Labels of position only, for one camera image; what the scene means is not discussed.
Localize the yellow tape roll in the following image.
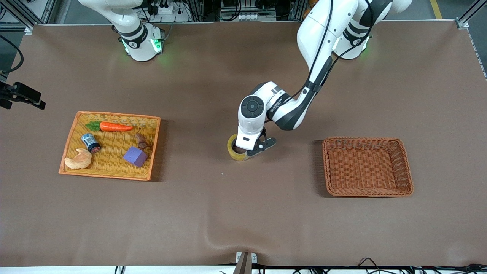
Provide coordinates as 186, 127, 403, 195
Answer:
227, 133, 251, 161

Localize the brown table cover sheet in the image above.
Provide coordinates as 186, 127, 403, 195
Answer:
0, 20, 487, 267

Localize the small jar blue label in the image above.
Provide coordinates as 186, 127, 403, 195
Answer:
81, 133, 102, 154

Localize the toy croissant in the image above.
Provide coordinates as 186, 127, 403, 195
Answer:
64, 148, 92, 170

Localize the orange toy carrot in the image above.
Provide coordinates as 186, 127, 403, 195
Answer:
85, 121, 134, 132

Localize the yellow wicker basket orange rim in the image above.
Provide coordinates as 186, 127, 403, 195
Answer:
58, 111, 161, 181

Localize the small brown toy figure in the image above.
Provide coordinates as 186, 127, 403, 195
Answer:
135, 132, 151, 150

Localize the purple foam cube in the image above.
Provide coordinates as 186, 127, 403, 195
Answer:
123, 146, 149, 168

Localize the brown wicker basket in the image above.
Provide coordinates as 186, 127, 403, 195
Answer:
322, 137, 414, 198

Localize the bag of orange buns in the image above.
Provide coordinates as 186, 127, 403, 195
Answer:
303, 0, 318, 19

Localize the white power strip with plugs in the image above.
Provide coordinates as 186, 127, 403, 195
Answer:
146, 0, 191, 22

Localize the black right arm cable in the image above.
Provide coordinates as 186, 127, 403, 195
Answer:
0, 35, 24, 75

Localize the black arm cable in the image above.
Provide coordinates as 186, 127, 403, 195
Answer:
0, 35, 24, 75
283, 0, 375, 107

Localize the aluminium frame strut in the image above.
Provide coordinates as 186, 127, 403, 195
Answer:
0, 0, 57, 35
456, 0, 487, 29

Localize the brown post with white plate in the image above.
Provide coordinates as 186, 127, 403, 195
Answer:
233, 251, 258, 274

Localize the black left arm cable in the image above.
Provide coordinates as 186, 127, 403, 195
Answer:
283, 0, 375, 107

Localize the black cable bundle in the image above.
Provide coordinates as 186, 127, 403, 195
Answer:
219, 258, 487, 274

